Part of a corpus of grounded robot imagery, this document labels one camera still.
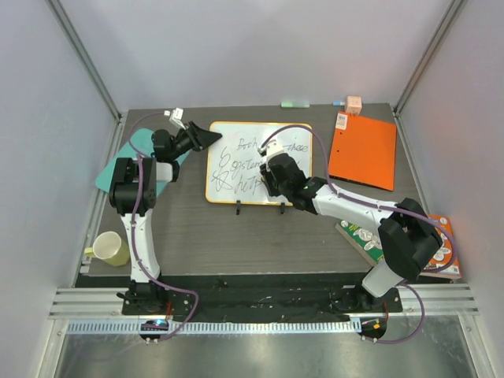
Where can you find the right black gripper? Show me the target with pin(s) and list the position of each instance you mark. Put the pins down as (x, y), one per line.
(273, 173)

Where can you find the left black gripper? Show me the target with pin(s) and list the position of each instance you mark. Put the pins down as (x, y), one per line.
(204, 138)

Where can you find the yellow framed whiteboard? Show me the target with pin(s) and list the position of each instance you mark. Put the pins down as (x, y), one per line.
(233, 164)

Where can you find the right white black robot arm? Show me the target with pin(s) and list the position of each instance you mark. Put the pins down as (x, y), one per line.
(408, 237)

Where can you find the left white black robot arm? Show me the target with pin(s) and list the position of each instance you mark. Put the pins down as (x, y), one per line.
(146, 292)

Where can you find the teal cutting board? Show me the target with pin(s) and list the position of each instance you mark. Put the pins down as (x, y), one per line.
(138, 175)

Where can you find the green white eraser block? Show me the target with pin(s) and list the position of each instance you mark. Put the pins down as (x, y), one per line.
(294, 105)

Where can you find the orange folder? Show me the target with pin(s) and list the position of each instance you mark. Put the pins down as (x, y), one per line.
(363, 151)

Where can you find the pink cube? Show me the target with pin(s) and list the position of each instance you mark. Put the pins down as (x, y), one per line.
(353, 105)

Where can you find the green book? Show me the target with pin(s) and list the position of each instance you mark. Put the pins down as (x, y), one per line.
(363, 241)

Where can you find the pale yellow mug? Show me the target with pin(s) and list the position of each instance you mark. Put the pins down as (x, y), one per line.
(110, 248)

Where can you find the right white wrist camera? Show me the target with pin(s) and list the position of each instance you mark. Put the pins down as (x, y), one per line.
(270, 150)

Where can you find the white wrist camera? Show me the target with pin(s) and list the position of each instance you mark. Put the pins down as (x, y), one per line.
(270, 150)
(175, 117)

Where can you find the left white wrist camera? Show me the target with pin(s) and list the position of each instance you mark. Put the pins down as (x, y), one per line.
(175, 117)

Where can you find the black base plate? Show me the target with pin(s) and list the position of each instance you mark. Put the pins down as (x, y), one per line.
(262, 298)

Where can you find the slotted grey cable duct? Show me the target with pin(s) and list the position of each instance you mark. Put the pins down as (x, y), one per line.
(139, 327)

